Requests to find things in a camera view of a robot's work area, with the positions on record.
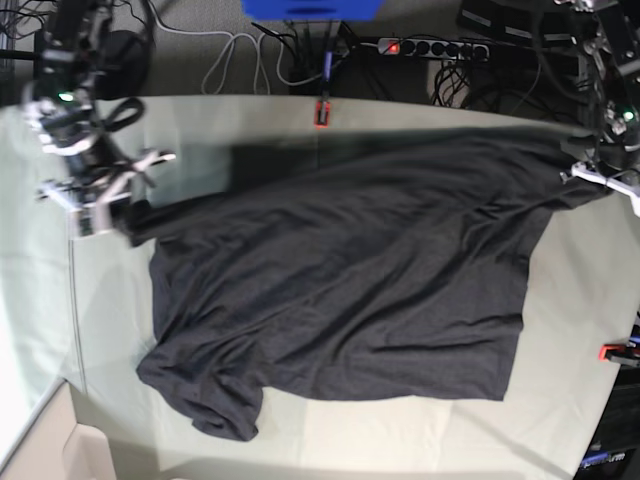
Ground cardboard box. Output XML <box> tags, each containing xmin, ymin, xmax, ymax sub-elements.
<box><xmin>1</xmin><ymin>380</ymin><xmax>116</xmax><ymax>480</ymax></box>

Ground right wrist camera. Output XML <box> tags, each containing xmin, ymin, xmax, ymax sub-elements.
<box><xmin>67</xmin><ymin>202</ymin><xmax>114</xmax><ymax>238</ymax></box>

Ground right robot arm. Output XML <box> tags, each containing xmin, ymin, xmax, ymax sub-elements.
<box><xmin>21</xmin><ymin>1</ymin><xmax>176</xmax><ymax>238</ymax></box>

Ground white cable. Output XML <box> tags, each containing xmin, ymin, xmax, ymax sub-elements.
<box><xmin>144</xmin><ymin>0</ymin><xmax>321</xmax><ymax>96</ymax></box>

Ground right red black clamp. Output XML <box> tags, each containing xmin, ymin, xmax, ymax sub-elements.
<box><xmin>599</xmin><ymin>344</ymin><xmax>639</xmax><ymax>368</ymax></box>

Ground black equipment box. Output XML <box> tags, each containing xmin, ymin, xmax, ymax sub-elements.
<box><xmin>574</xmin><ymin>367</ymin><xmax>639</xmax><ymax>479</ymax></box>

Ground black round bag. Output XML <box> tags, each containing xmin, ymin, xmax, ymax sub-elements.
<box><xmin>96</xmin><ymin>30</ymin><xmax>151</xmax><ymax>100</ymax></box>

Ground black t-shirt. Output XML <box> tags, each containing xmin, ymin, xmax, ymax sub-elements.
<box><xmin>129</xmin><ymin>132</ymin><xmax>604</xmax><ymax>441</ymax></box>

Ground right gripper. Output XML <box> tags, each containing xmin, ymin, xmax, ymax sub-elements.
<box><xmin>36</xmin><ymin>134</ymin><xmax>176</xmax><ymax>248</ymax></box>

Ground red black clamp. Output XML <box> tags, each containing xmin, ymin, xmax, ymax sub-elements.
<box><xmin>599</xmin><ymin>344</ymin><xmax>639</xmax><ymax>368</ymax></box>
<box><xmin>314</xmin><ymin>100</ymin><xmax>331</xmax><ymax>128</ymax></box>

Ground blue box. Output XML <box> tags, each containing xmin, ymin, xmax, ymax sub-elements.
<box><xmin>242</xmin><ymin>0</ymin><xmax>382</xmax><ymax>21</ymax></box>

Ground black power strip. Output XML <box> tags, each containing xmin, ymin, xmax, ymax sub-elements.
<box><xmin>377</xmin><ymin>37</ymin><xmax>490</xmax><ymax>63</ymax></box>

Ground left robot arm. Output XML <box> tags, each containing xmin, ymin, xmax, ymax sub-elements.
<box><xmin>559</xmin><ymin>1</ymin><xmax>639</xmax><ymax>211</ymax></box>

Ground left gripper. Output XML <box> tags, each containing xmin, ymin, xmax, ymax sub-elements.
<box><xmin>560</xmin><ymin>136</ymin><xmax>639</xmax><ymax>200</ymax></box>

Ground middle red black clamp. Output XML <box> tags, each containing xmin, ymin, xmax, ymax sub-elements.
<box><xmin>314</xmin><ymin>100</ymin><xmax>331</xmax><ymax>128</ymax></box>

